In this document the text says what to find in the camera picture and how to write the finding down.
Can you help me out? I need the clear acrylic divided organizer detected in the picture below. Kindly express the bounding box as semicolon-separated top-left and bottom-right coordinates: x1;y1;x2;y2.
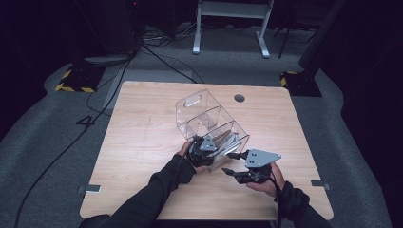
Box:
175;88;251;174

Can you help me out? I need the grey striped cloth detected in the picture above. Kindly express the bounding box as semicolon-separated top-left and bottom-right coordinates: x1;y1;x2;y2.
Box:
212;128;242;159

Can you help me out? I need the black cable to table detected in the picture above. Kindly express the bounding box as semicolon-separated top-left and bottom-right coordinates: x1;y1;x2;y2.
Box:
141;44;205;85

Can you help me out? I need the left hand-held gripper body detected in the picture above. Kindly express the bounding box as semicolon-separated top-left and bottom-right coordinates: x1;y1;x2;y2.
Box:
186;135;221;168

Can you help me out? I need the person's right hand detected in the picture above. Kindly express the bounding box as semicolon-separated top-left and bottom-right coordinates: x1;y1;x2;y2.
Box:
246;161;286;199

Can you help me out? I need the grey slanted pole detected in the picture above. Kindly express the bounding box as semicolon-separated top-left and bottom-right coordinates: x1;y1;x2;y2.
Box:
297;0;348;69

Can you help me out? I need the black yellow striped base plate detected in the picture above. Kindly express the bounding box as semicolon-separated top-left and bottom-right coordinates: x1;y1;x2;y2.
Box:
54;65;106;94
279;70;323;98

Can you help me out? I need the white metal table frame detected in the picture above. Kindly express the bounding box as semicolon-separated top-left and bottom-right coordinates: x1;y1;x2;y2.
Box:
192;0;276;59

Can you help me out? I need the person's left hand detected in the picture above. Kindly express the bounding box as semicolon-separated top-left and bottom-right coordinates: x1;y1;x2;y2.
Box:
176;141;211;175

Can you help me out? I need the black tripod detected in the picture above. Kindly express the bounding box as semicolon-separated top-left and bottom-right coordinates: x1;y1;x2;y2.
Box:
274;18;317;60

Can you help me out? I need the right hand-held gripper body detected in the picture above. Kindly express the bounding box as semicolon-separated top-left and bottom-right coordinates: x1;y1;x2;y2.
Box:
236;148;282;185

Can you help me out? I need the long black floor cable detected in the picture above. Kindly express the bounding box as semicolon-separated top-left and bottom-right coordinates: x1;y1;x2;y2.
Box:
12;41;144;228

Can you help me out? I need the dark equipment stand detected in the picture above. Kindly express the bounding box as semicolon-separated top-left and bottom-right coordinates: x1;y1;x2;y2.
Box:
74;0;146;68

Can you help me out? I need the tangle of floor cables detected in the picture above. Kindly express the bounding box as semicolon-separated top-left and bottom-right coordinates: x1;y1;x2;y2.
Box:
142;21;199;44

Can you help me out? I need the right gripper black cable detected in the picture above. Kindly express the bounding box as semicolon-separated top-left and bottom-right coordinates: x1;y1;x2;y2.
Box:
269;175;284;228

